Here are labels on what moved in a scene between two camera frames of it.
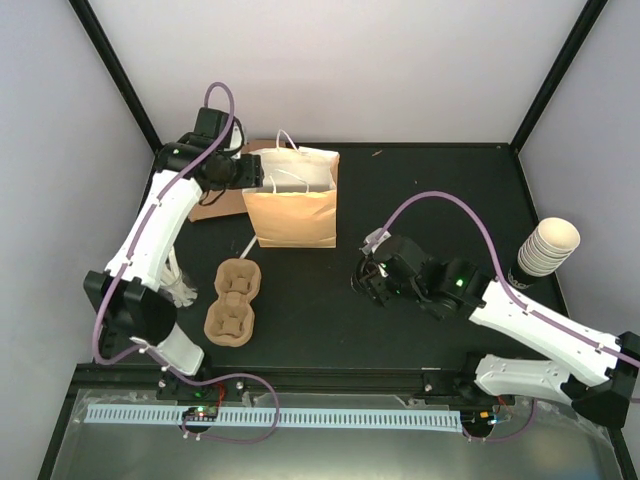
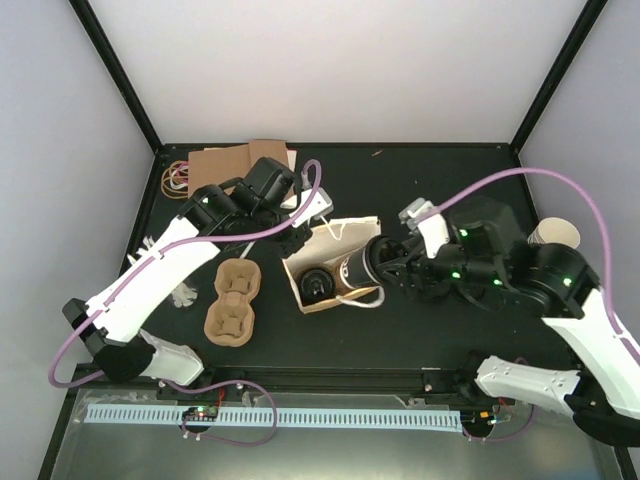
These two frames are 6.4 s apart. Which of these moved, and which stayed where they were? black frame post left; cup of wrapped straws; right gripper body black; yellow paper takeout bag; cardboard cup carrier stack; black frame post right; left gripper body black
Moved: right gripper body black; yellow paper takeout bag; left gripper body black
Stayed: black frame post left; cup of wrapped straws; cardboard cup carrier stack; black frame post right
